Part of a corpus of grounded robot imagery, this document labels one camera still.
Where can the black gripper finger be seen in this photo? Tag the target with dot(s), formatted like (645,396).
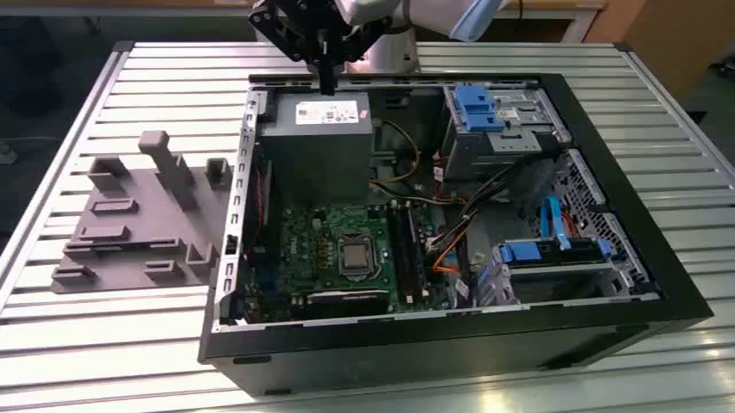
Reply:
(276,30)
(362,45)

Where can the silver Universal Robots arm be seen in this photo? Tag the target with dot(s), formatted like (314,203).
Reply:
(390,51)

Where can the black RAM slot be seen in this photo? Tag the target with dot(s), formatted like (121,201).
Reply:
(400,249)
(406,249)
(413,249)
(420,249)

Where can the grey power supply unit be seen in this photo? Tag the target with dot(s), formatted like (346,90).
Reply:
(310,146)

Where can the silver drive cage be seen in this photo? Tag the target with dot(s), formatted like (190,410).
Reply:
(517,142)

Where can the light wooden desk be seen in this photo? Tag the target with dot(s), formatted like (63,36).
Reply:
(574,6)

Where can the green motherboard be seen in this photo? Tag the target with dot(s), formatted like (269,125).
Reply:
(310,223)

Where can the grey parts rack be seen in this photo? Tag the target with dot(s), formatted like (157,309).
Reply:
(150,206)

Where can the silver CPU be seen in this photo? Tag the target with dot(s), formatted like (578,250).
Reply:
(358,254)

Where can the CPU socket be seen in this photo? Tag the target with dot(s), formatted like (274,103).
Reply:
(357,273)

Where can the brown wooden cabinet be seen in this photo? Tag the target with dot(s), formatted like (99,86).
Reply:
(678,51)

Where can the blue disk carrier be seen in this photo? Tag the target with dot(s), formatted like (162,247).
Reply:
(520,253)

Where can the graphics card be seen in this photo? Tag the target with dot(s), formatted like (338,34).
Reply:
(345,301)

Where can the black PC case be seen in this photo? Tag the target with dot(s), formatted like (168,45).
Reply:
(402,357)

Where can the blue drive latch bracket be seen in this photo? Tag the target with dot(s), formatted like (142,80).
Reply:
(477,107)

